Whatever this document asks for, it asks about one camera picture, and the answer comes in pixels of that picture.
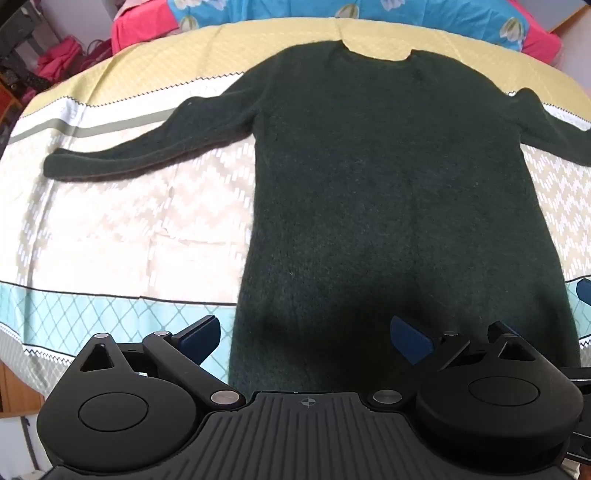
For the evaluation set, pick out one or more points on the patterned yellow white bed sheet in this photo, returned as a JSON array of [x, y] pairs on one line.
[[138, 221]]

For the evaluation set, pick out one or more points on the black chair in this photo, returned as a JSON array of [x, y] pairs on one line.
[[18, 32]]

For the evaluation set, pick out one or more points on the pile of pink clothes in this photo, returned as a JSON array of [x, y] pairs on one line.
[[60, 57]]

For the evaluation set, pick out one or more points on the pink red blanket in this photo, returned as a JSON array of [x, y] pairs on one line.
[[138, 25]]

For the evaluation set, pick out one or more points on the wooden bed frame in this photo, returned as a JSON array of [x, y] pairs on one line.
[[11, 383]]

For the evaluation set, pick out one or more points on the dark green knit sweater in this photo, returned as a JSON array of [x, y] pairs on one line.
[[378, 194]]

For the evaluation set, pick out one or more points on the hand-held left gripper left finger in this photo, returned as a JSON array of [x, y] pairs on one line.
[[199, 339]]

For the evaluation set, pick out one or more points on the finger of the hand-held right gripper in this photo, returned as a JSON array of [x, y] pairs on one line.
[[584, 291]]

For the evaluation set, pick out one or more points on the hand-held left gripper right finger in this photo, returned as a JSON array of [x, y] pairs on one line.
[[408, 339]]

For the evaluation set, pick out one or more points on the blue floral quilt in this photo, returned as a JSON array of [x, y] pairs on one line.
[[369, 14]]

